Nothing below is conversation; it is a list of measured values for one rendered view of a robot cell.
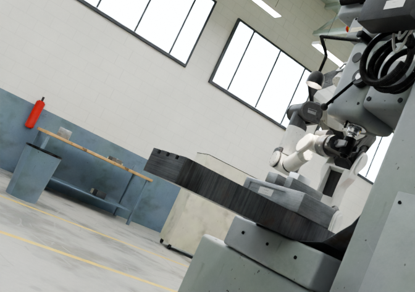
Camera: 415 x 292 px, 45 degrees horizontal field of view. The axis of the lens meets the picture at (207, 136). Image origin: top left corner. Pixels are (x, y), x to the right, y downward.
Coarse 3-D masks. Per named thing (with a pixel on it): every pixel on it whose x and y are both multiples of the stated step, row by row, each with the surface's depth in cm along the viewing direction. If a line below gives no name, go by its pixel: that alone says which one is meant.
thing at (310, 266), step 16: (240, 224) 189; (256, 224) 182; (224, 240) 192; (240, 240) 185; (256, 240) 178; (272, 240) 171; (288, 240) 165; (256, 256) 174; (272, 256) 168; (288, 256) 162; (304, 256) 157; (320, 256) 152; (288, 272) 159; (304, 272) 154; (320, 272) 152; (336, 272) 155; (320, 288) 152
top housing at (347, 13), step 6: (342, 6) 205; (348, 6) 202; (354, 6) 199; (360, 6) 196; (342, 12) 203; (348, 12) 200; (354, 12) 197; (360, 12) 195; (342, 18) 204; (348, 18) 201; (354, 18) 199; (348, 24) 206
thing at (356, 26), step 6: (354, 24) 195; (354, 30) 194; (366, 30) 188; (414, 30) 169; (348, 36) 196; (354, 36) 193; (372, 36) 186; (390, 36) 179; (354, 42) 196; (360, 42) 194
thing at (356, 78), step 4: (356, 72) 181; (356, 76) 180; (360, 76) 178; (352, 80) 181; (356, 80) 179; (360, 80) 178; (348, 84) 181; (352, 84) 181; (356, 84) 179; (360, 84) 178; (364, 84) 178; (344, 88) 182; (340, 92) 183; (336, 96) 184; (332, 100) 185; (324, 104) 186; (328, 104) 186; (324, 108) 186
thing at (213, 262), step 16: (208, 240) 202; (208, 256) 198; (224, 256) 190; (240, 256) 183; (192, 272) 201; (208, 272) 193; (224, 272) 185; (240, 272) 178; (256, 272) 172; (272, 272) 167; (192, 288) 197; (208, 288) 189; (224, 288) 182; (240, 288) 175; (256, 288) 169; (272, 288) 163; (288, 288) 157; (304, 288) 154
